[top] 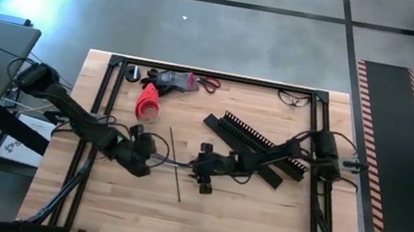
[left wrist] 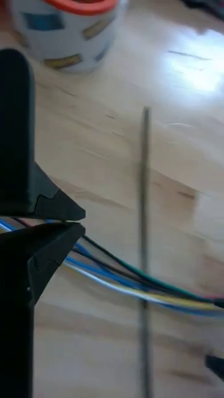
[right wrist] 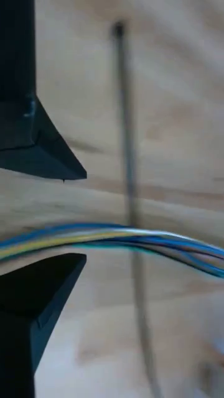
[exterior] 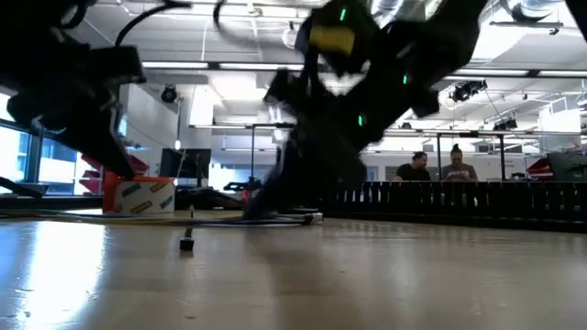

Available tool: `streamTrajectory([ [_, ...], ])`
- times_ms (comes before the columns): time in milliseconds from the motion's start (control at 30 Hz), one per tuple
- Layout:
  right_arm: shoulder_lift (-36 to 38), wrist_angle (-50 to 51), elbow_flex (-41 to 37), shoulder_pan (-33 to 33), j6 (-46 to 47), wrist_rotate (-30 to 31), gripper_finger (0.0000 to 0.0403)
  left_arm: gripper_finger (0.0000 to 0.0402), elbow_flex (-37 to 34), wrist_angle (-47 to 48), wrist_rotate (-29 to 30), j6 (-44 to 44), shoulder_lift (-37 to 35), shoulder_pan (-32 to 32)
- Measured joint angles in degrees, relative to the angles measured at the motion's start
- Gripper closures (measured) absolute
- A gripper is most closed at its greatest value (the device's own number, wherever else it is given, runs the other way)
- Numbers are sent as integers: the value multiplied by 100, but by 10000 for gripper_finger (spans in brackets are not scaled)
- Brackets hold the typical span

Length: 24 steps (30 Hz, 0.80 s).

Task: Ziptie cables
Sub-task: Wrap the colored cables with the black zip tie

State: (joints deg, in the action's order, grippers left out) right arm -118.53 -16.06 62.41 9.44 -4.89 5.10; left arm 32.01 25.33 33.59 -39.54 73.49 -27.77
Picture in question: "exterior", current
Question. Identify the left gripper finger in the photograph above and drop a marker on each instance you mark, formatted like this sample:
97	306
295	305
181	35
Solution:
105	142

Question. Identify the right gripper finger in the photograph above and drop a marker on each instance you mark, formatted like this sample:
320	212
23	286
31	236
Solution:
284	199

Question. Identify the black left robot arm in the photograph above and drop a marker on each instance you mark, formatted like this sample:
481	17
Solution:
41	23

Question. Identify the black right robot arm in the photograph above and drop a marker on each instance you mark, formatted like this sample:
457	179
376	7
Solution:
413	41

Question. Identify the black background robot arm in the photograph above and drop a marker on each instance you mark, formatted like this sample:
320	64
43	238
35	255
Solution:
238	185

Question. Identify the red storage bin rack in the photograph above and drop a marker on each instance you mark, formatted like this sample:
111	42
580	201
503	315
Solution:
137	164

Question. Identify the orange tape roll dispenser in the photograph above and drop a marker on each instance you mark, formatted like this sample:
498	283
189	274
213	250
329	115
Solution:
137	197

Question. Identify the black computer monitor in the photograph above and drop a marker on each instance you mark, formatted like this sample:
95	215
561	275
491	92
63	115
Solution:
183	165

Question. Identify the person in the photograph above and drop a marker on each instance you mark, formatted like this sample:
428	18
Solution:
413	169
458	167

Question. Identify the long ceiling light strip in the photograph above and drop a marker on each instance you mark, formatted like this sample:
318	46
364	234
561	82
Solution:
183	65

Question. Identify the red storage bin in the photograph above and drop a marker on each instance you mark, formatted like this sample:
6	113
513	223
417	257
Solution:
541	168

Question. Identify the black background station frame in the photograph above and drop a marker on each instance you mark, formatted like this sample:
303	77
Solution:
439	156
252	151

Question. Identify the black ceiling camera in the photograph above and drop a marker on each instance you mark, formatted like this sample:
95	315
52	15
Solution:
465	89
169	94

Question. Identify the black aluminium table frame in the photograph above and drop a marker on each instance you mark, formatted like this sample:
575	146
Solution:
46	202

